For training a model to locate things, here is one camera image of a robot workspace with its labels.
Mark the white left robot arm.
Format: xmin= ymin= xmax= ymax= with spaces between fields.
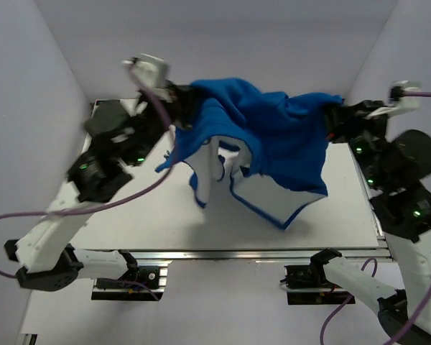
xmin=4 ymin=83 xmax=198 ymax=292

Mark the aluminium table front rail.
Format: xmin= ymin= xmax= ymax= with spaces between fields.
xmin=71 ymin=247 xmax=391 ymax=262

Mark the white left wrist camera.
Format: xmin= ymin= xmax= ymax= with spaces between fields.
xmin=122 ymin=54 xmax=170 ymax=101

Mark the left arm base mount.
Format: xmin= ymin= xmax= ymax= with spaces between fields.
xmin=91 ymin=262 xmax=169 ymax=302

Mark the blue zip-up jacket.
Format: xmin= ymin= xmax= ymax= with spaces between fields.
xmin=161 ymin=78 xmax=343 ymax=229

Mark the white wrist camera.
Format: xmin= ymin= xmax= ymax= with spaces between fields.
xmin=122 ymin=54 xmax=170 ymax=101
xmin=363 ymin=80 xmax=421 ymax=119

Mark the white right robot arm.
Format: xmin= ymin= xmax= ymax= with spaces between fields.
xmin=309 ymin=101 xmax=431 ymax=344

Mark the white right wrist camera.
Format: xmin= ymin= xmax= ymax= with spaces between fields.
xmin=363 ymin=80 xmax=421 ymax=119

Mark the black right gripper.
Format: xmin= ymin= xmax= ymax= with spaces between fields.
xmin=322 ymin=100 xmax=393 ymax=190

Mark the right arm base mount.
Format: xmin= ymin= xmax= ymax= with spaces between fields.
xmin=279 ymin=264 xmax=349 ymax=305

